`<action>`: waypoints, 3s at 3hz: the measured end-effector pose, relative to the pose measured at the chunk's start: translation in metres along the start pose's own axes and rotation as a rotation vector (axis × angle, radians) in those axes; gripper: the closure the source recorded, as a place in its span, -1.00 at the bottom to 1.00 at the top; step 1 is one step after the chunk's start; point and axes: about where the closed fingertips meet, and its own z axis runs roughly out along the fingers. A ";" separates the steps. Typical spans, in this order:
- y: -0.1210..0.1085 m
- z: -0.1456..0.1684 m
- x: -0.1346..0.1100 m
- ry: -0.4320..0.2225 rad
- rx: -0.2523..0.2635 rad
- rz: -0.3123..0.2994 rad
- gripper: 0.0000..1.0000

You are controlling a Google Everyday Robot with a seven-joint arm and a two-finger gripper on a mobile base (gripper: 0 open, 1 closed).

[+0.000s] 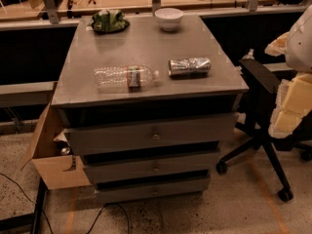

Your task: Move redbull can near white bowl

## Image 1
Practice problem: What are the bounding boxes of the clear plastic water bottle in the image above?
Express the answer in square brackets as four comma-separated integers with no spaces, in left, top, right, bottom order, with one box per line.
[94,65,159,90]

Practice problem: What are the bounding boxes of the bottom grey drawer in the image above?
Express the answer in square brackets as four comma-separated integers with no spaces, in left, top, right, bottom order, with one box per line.
[95,176,211,204]

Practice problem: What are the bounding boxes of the black office chair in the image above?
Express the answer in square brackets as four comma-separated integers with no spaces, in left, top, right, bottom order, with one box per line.
[215,58,312,202]

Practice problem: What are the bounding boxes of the cardboard box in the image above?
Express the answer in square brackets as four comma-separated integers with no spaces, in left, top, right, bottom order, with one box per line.
[19,104,90,189]

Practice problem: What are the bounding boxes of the silver redbull can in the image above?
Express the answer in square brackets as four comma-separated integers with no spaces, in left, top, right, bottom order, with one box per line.
[169,58,211,77]

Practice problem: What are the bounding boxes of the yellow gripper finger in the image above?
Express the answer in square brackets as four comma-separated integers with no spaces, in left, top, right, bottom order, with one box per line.
[264,32,289,57]
[268,79,312,138]

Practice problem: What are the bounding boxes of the white bowl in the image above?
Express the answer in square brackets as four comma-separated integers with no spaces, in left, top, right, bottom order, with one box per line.
[155,8,184,31]

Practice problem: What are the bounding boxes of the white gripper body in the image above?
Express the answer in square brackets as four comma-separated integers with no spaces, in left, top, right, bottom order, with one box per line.
[284,72,312,92]

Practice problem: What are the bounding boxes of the black floor cable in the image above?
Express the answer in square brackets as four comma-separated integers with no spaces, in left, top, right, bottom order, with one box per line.
[85,202,131,234]

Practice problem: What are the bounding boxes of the middle grey drawer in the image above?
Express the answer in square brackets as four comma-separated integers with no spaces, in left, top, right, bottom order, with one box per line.
[84,150,219,184]

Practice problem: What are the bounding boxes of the can inside cardboard box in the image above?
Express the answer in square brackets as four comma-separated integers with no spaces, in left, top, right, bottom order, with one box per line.
[60,146,71,156]

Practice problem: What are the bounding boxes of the grey drawer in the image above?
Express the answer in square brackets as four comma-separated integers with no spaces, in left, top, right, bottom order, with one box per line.
[84,150,219,184]
[95,176,211,204]
[64,113,238,156]

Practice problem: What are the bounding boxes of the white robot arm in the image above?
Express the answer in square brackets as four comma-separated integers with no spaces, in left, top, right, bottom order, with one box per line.
[265,6,312,138]

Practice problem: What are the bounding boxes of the black metal stand leg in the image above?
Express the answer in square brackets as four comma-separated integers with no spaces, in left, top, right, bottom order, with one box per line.
[0,177,49,234]

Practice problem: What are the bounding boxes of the grey drawer cabinet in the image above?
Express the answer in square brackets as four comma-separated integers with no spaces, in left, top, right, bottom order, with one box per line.
[52,16,248,191]

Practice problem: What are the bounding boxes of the top grey drawer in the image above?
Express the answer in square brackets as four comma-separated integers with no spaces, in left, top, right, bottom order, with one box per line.
[64,113,238,156]

